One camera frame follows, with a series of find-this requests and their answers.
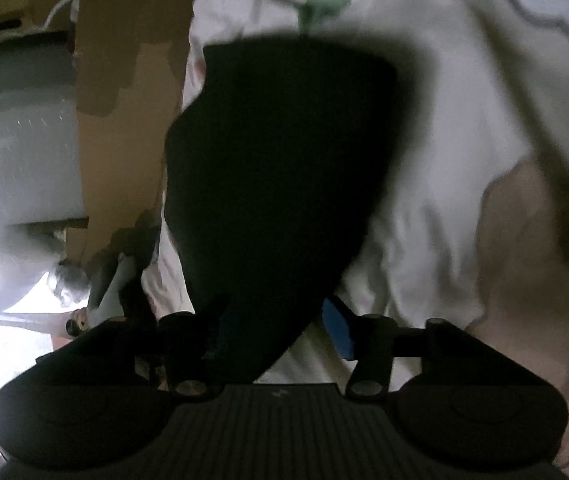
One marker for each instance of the white foam block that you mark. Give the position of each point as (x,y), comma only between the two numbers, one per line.
(40,177)

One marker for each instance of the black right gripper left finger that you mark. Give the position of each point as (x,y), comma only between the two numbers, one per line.
(194,352)

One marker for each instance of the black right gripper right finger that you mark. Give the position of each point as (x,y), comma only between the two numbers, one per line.
(365,340)

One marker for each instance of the black hoodie with white logo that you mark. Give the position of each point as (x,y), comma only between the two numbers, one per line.
(274,172)

